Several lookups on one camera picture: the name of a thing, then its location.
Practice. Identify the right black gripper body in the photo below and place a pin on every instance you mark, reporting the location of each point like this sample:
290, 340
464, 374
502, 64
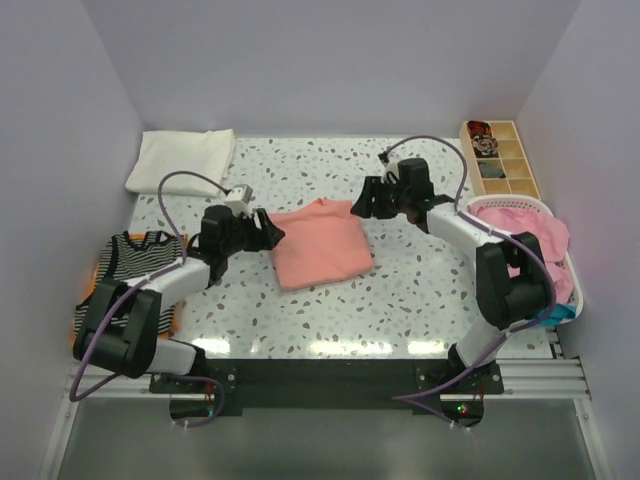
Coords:
394, 201

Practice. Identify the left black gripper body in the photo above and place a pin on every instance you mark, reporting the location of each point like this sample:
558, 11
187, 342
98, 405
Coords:
243, 234

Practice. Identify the salmon pink t shirt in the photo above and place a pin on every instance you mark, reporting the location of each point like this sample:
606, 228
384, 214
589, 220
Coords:
324, 243

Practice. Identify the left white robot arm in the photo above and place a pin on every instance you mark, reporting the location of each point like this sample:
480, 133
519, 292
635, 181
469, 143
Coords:
120, 330

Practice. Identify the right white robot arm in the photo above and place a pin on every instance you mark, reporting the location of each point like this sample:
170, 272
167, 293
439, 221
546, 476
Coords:
513, 287

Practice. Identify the folded white t shirt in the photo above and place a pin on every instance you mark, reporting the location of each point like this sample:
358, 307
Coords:
201, 158

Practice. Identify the rolled dark socks in organizer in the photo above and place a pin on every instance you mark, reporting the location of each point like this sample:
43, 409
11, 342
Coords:
484, 144

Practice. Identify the wooden compartment organizer box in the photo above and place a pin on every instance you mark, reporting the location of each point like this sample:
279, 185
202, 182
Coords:
509, 173

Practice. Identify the folded orange t shirt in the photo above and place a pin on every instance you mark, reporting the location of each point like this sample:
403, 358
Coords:
95, 270

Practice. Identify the black white striped shirt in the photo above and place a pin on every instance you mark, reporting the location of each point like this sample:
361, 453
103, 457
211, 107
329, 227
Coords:
135, 255

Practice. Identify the white laundry basket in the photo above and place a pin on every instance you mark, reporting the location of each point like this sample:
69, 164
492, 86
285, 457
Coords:
526, 202

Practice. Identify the light pink garment in basket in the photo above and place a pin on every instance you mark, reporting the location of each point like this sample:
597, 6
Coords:
552, 234

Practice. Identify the blue garment in basket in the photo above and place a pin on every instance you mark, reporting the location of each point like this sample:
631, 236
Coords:
561, 313

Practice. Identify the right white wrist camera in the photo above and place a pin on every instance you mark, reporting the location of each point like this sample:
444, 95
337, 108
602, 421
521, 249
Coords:
391, 169

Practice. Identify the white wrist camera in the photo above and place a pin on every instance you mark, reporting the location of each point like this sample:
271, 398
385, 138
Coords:
391, 169
238, 198

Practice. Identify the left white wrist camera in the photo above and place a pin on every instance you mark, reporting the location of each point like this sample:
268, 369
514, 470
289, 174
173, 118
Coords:
238, 198

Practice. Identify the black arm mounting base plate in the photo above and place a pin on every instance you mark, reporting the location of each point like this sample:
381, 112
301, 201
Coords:
298, 384

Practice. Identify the aluminium rail frame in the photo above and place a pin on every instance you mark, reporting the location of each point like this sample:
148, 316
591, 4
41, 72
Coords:
557, 379

